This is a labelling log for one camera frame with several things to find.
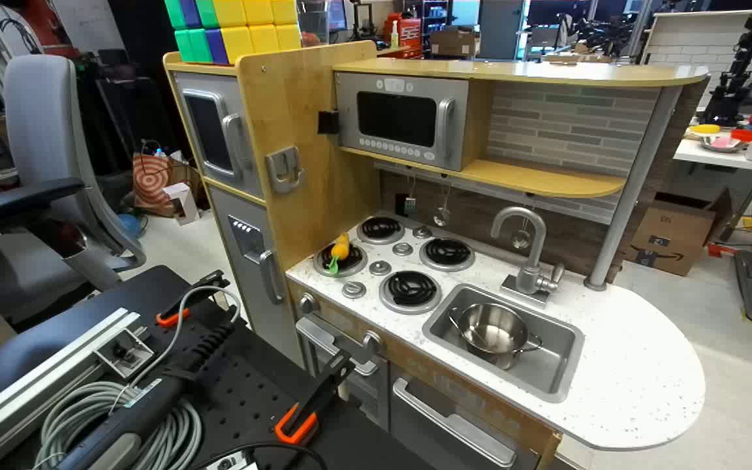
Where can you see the orange carrot toy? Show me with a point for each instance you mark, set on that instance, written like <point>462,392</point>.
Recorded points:
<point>336,255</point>

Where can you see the wooden toy kitchen set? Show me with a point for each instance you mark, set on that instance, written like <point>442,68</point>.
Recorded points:
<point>570,143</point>

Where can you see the grey toy microwave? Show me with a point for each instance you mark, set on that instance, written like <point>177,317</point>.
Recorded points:
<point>407,118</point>

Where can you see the silver pot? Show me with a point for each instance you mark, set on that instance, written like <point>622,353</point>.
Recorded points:
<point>494,329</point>

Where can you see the grey toy oven door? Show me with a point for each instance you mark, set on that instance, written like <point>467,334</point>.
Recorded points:
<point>331,340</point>

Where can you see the silver toy faucet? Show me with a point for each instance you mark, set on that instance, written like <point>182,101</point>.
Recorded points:
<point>527,278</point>

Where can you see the silver toy sink basin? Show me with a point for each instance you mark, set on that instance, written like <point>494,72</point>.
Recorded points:
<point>544,367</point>

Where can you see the grey toy fridge door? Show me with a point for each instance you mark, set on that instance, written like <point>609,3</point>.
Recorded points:
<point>220,129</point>

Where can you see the orange black clamp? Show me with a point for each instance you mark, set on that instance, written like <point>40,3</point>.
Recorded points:
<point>301,419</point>

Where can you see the colourful foam block stack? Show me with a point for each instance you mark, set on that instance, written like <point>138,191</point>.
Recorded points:
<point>218,33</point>

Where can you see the cardboard box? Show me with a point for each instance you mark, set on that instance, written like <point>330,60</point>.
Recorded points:
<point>675,230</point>

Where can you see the grey office chair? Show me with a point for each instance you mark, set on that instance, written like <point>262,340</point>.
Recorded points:
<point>57,193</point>

